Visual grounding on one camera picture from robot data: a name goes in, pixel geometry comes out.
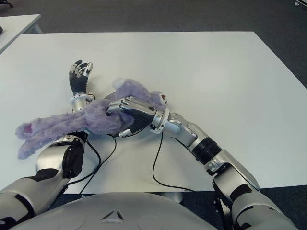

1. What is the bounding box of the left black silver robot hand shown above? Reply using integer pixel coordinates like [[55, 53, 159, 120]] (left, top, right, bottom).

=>
[[69, 60, 94, 95]]

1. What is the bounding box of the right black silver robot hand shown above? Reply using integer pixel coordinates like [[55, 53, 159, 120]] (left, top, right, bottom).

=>
[[106, 95, 159, 138]]

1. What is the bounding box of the purple plush bunny doll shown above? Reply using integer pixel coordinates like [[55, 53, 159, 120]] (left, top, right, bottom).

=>
[[15, 78, 170, 160]]

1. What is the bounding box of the white plate black rim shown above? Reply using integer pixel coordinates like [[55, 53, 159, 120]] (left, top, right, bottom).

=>
[[103, 92, 152, 139]]

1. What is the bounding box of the grey side table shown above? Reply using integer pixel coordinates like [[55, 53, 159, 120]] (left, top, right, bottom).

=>
[[0, 14, 43, 55]]

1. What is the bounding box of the silver table foot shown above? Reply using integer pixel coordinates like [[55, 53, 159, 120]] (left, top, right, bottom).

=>
[[165, 191, 184, 203]]

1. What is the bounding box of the silver robot torso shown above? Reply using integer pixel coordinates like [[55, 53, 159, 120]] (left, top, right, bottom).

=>
[[14, 191, 216, 230]]

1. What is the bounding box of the thin black cable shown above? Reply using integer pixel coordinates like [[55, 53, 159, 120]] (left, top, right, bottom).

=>
[[67, 139, 101, 184], [79, 134, 118, 194], [152, 131, 195, 192]]

